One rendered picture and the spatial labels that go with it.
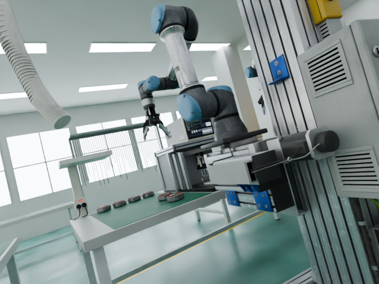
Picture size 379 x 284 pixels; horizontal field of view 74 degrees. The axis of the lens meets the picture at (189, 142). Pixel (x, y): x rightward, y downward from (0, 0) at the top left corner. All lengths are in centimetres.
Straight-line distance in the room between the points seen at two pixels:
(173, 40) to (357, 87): 71
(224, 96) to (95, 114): 742
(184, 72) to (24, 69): 180
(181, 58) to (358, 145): 71
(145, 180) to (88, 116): 269
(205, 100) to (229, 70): 511
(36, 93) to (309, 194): 220
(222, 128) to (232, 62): 526
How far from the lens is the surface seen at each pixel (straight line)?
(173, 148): 189
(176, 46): 114
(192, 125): 200
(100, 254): 139
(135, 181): 830
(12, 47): 275
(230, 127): 107
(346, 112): 84
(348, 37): 82
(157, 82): 143
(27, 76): 260
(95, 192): 804
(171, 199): 163
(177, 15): 122
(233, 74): 617
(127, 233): 136
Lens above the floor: 100
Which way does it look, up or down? 3 degrees up
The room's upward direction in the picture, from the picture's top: 15 degrees counter-clockwise
